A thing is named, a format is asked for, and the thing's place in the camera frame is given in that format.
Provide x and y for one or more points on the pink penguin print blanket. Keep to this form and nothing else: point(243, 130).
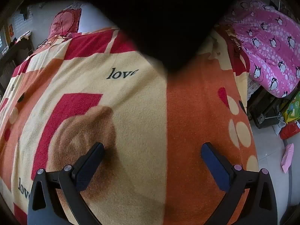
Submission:
point(269, 39)

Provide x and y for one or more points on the green printed bag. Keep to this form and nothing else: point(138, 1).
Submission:
point(293, 110)

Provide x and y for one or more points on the small red wall poster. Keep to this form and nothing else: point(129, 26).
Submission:
point(10, 30)

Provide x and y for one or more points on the dark wooden furniture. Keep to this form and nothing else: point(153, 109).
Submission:
point(11, 58)

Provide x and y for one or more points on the black pants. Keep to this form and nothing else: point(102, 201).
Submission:
point(168, 28)

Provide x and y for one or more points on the black suitcase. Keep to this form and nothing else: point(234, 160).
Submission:
point(262, 119)

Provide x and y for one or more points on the orange red cream printed blanket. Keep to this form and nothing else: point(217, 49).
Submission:
point(140, 112)

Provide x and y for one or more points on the red pillow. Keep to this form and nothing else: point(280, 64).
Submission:
point(64, 24)

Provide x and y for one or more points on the red plastic bag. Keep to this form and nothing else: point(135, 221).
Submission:
point(290, 130)

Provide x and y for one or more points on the white pillow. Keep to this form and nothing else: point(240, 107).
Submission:
point(93, 18)

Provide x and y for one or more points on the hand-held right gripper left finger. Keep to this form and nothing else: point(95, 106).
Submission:
point(87, 172)

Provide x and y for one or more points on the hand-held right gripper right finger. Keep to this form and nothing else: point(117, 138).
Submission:
point(216, 171)

